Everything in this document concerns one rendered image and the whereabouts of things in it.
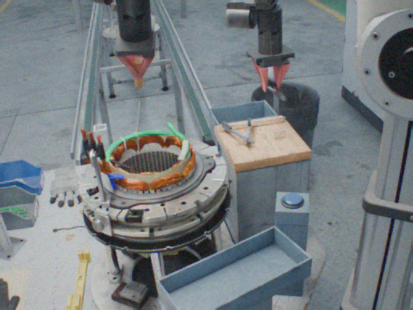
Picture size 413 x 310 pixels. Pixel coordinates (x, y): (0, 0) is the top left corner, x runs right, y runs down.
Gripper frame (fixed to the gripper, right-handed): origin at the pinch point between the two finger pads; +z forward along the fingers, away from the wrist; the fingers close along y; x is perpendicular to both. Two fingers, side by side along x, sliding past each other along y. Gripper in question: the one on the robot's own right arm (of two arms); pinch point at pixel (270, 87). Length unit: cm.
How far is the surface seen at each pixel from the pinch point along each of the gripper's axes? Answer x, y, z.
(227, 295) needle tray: 46, 24, 16
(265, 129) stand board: -1.1, 1.1, 12.1
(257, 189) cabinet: 11.9, 7.8, 20.5
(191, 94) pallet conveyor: -99, 3, 43
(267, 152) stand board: 9.8, 4.5, 12.0
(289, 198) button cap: 26.0, 5.3, 13.9
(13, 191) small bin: -30, 75, 34
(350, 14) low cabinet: -218, -145, 49
